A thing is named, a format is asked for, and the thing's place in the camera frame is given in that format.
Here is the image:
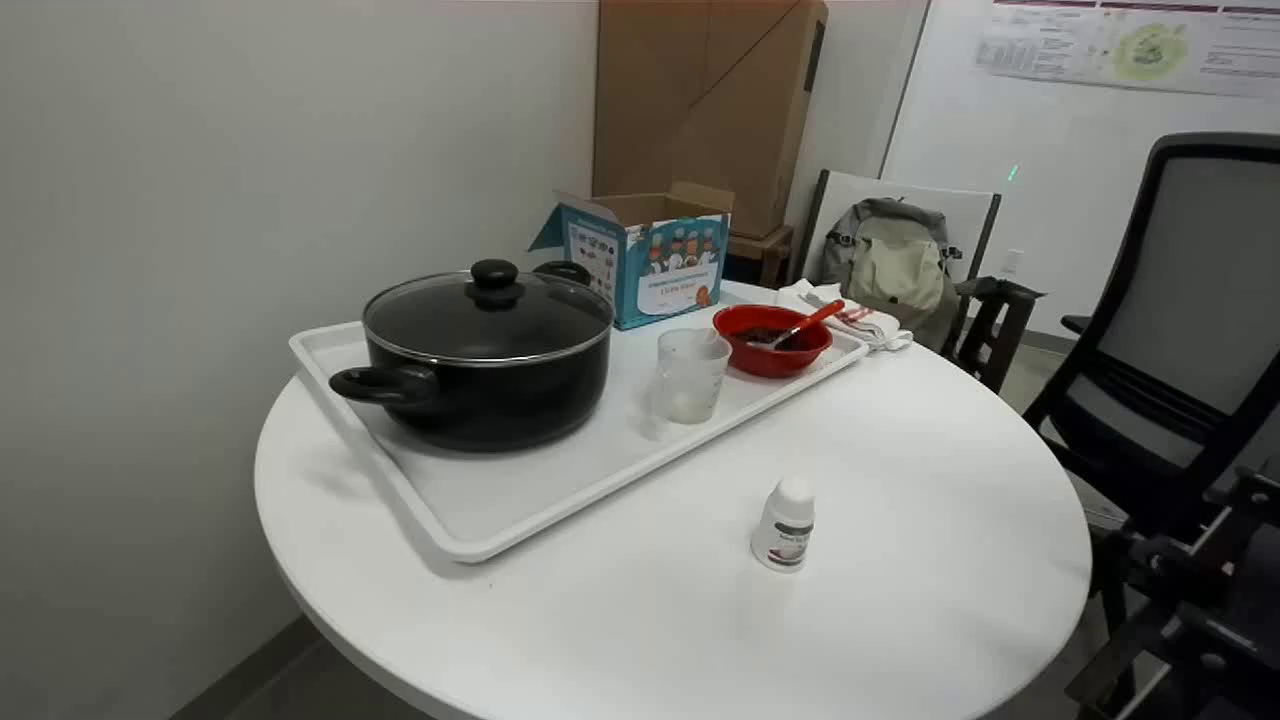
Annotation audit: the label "red handled metal spoon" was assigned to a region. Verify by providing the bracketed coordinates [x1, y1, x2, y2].
[742, 295, 852, 358]

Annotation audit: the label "red plastic bowl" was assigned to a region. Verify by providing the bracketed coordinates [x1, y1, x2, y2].
[709, 299, 837, 380]

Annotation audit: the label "clear plastic measuring cup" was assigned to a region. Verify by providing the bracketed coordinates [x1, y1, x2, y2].
[641, 326, 737, 431]

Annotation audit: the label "blue printed cardboard box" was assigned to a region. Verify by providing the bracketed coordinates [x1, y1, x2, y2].
[528, 179, 741, 335]

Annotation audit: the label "black cooking pot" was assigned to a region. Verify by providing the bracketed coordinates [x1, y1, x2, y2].
[326, 259, 615, 457]

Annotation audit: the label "dark wooden low cabinet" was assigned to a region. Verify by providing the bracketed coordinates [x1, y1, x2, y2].
[723, 224, 802, 294]

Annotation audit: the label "white plastic tray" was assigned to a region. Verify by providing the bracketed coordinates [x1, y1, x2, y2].
[285, 280, 871, 568]

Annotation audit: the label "glass pot lid black knob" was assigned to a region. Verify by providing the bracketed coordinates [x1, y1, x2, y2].
[361, 256, 615, 372]

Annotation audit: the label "small white pill bottle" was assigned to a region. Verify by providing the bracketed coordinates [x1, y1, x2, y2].
[748, 476, 818, 578]

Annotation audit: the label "white towel red stripes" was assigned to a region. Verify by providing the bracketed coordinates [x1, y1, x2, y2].
[776, 277, 919, 358]

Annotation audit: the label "beige grey backpack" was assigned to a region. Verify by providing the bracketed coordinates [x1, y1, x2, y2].
[810, 196, 966, 326]

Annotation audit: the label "large brown cardboard box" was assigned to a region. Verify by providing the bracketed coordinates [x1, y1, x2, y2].
[593, 0, 833, 246]

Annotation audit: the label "dark wooden stool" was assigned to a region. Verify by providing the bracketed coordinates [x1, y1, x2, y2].
[938, 273, 1046, 398]

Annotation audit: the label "black mesh office chair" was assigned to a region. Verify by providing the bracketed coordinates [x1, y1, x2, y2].
[1019, 128, 1280, 537]

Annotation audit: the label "wall poster with diagram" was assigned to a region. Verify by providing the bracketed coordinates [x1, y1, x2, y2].
[970, 0, 1280, 100]

